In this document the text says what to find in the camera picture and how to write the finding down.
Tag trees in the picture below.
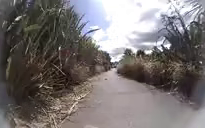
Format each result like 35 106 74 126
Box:
122 48 147 58

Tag grey asphalt path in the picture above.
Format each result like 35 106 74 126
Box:
61 68 205 128

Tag tall green flax thicket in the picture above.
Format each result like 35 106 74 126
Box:
0 0 113 108

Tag dry stalk litter strip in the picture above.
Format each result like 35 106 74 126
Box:
6 71 106 128

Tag flax and dry grass row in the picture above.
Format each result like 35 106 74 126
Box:
116 0 205 102

